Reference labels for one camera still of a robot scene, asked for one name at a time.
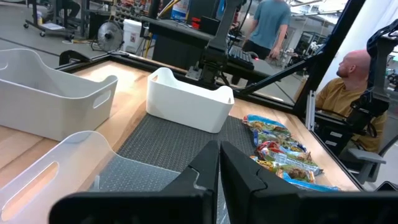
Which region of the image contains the purple blue granola bar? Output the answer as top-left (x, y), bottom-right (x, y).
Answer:
top-left (248, 124), bottom-right (301, 144)

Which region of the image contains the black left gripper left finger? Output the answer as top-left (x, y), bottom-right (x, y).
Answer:
top-left (161, 140), bottom-right (220, 192)

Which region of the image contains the brown blue granola bar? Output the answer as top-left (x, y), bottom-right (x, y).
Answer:
top-left (244, 118), bottom-right (293, 134)

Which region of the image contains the blue yellow silver granola bar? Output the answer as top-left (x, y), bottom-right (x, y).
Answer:
top-left (281, 172), bottom-right (340, 192)

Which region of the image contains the dark grey workstation desk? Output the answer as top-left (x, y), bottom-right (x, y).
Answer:
top-left (139, 15), bottom-right (274, 82)

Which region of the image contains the black wheeled cart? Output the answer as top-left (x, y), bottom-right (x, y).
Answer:
top-left (23, 0), bottom-right (91, 41)

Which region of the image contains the red silver chocolate chip bar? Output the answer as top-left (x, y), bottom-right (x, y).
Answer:
top-left (256, 140), bottom-right (325, 177)

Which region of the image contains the small white plastic bin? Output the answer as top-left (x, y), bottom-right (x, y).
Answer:
top-left (0, 48), bottom-right (119, 141)

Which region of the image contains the silver metal bracket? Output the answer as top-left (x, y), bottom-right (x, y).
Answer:
top-left (185, 66), bottom-right (203, 82)

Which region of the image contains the large white plastic bin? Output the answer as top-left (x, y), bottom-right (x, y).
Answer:
top-left (146, 67), bottom-right (236, 134)

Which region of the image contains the black backlit keyboard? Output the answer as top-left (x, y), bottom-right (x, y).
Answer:
top-left (228, 45), bottom-right (256, 71)

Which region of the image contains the person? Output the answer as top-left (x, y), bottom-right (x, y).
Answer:
top-left (315, 49), bottom-right (389, 153)
top-left (242, 0), bottom-right (293, 62)

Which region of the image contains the small black frame clamp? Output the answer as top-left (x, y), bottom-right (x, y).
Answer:
top-left (58, 49), bottom-right (91, 66)

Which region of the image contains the grey woven table mat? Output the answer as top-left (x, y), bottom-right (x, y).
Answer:
top-left (90, 113), bottom-right (259, 224)

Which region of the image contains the clear translucent plastic bin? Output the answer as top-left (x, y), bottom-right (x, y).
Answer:
top-left (0, 130), bottom-right (187, 224)

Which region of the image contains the silver aluminium post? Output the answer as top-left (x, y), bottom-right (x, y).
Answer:
top-left (306, 90), bottom-right (317, 131)

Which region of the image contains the yellow brown Chewy granola bar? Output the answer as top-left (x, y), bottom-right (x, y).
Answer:
top-left (249, 154), bottom-right (317, 185)

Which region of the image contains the black control box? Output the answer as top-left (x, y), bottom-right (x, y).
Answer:
top-left (313, 111), bottom-right (353, 156)

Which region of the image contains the white bucket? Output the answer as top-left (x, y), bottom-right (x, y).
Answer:
top-left (123, 18), bottom-right (144, 54)

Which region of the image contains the grey office chair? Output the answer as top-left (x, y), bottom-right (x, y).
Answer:
top-left (338, 133), bottom-right (398, 185)

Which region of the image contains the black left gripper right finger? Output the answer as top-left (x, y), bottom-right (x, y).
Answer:
top-left (221, 141), bottom-right (300, 192)

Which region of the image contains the round floor fan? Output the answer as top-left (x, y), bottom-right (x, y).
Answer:
top-left (96, 20), bottom-right (125, 53)

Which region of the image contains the green red chocolate chip bar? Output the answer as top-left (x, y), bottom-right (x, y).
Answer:
top-left (252, 132), bottom-right (309, 155)

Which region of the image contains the blue red-ended granola bar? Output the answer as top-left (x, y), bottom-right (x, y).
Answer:
top-left (241, 114), bottom-right (282, 124)

